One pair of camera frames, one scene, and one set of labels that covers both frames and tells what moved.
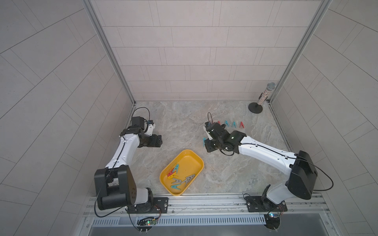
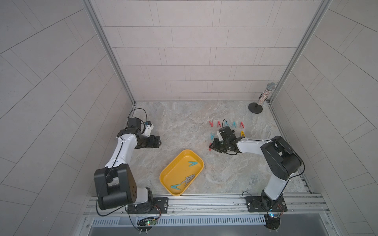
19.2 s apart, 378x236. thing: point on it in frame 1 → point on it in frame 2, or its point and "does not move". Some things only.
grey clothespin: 177,181 → 188,179
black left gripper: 152,140 does not move
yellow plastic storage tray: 181,172 does not move
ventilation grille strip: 186,221 does not move
